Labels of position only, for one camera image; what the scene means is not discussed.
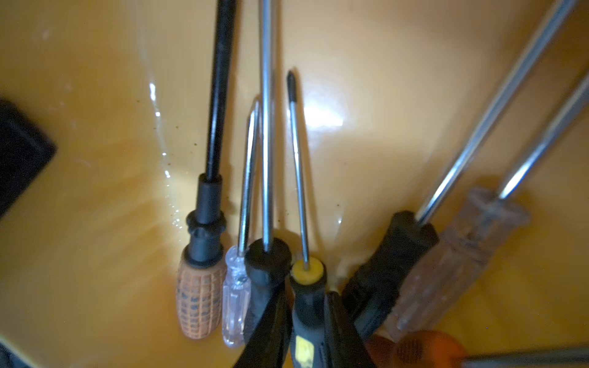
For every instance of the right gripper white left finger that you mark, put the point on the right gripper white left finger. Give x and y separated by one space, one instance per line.
268 346

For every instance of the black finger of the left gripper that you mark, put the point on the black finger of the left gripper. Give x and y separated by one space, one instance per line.
25 152

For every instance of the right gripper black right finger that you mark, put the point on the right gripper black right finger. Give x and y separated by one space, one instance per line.
344 347

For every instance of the black ribbed handle screwdriver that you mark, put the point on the black ribbed handle screwdriver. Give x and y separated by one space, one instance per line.
373 290

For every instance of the black yellow cap screwdriver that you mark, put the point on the black yellow cap screwdriver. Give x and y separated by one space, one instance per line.
308 276

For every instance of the black round handle screwdriver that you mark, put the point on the black round handle screwdriver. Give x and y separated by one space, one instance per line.
268 259

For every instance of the yellow storage box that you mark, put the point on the yellow storage box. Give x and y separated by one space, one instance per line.
390 90

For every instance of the orange grip black shaft screwdriver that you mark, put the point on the orange grip black shaft screwdriver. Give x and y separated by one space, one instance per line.
201 269

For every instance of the small clear handle screwdriver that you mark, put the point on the small clear handle screwdriver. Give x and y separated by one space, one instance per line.
237 285

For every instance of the orange handled small screwdriver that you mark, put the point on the orange handled small screwdriver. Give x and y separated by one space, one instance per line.
438 349

